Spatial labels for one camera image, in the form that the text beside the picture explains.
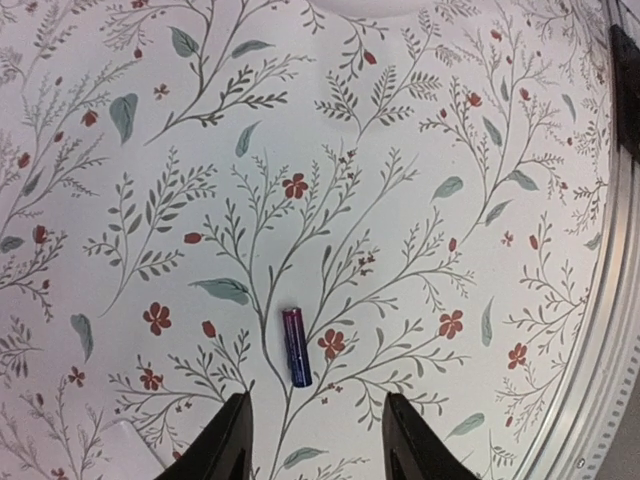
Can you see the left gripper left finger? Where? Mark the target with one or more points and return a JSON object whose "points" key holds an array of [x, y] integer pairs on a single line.
{"points": [[223, 450]]}

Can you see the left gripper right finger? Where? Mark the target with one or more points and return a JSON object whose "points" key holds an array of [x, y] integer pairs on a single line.
{"points": [[411, 449]]}

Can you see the black battery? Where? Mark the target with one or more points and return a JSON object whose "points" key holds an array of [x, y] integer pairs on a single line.
{"points": [[296, 346]]}

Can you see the white remote battery cover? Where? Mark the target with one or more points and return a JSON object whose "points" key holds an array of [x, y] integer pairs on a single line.
{"points": [[128, 456]]}

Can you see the front aluminium rail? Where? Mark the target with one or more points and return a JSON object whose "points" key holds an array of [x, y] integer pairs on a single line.
{"points": [[587, 411]]}

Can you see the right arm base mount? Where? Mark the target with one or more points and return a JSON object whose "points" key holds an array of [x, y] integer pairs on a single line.
{"points": [[625, 56]]}

